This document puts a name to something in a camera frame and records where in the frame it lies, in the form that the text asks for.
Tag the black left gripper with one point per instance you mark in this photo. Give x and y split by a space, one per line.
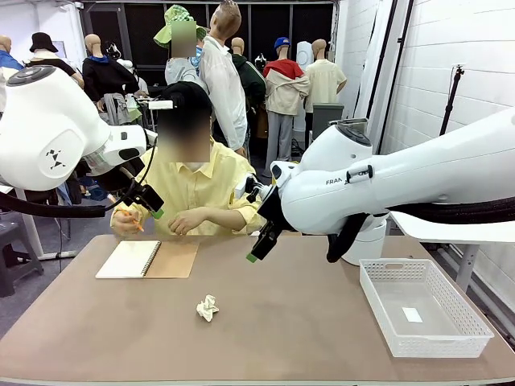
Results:
118 175

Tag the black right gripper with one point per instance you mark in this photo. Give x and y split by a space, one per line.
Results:
273 209

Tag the orange pencil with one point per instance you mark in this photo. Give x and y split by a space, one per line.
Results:
138 227

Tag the spiral notebook brown cover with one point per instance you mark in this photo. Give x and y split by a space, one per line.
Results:
128 259

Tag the white paper ball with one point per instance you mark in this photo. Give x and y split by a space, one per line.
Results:
207 307

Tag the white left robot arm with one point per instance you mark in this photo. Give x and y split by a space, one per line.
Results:
48 120

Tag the person's left forearm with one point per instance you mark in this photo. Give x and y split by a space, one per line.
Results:
225 217

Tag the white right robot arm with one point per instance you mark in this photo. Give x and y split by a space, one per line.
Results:
402 181

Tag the person's right hand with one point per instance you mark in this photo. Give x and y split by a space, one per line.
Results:
124 223

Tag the person's left hand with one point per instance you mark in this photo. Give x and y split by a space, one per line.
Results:
187 221

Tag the person in yellow shirt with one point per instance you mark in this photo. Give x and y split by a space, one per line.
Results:
201 189

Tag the small grey background table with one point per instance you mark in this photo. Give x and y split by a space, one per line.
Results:
147 98

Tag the white round trash can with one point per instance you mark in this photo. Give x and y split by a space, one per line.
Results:
370 245

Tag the black baseball cap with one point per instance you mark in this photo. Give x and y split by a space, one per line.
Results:
187 94

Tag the background person white shirt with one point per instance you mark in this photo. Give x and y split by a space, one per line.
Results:
141 84

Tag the mannequin in grey top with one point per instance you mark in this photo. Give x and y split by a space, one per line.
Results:
183 74

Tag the mannequin in black hoodie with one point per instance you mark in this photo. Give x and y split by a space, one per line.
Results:
106 76

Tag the grey bin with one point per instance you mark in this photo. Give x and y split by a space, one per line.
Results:
326 116

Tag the tall mannequin in white shirt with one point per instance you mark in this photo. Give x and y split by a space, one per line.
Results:
223 80

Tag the grey plastic stool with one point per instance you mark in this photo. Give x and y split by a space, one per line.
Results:
16 257

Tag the metal tray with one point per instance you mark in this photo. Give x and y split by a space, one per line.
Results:
354 120

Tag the mannequin in red beige jacket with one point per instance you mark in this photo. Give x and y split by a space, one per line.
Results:
285 92

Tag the mannequin in dark green jacket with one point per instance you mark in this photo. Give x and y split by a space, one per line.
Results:
249 80

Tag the small white label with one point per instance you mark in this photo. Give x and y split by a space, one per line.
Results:
412 314

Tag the mannequin in black white top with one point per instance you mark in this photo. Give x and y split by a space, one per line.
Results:
52 60

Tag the white perforated plastic basket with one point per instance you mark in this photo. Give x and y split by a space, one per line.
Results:
402 343

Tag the mannequin in cream shirt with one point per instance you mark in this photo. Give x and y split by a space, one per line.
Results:
325 80

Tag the large white table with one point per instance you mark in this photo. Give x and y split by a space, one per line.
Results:
442 233

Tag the green checked sun hat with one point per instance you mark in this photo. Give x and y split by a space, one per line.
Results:
177 18

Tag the black bucket hat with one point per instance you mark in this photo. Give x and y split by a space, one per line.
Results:
42 42

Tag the white oval appliance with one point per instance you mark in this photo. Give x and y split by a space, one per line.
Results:
304 54

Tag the mannequin in blue white top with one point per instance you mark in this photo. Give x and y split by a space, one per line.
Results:
7 60

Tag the blue cap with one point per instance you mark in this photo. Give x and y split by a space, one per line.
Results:
282 42

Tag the black tripod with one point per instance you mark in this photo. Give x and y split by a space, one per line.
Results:
452 92

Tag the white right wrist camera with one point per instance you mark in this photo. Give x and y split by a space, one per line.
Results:
241 189

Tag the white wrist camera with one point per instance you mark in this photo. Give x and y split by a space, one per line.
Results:
241 189
151 137

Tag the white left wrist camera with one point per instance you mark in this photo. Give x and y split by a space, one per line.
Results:
151 137

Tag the white desk frame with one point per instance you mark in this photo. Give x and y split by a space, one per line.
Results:
34 233

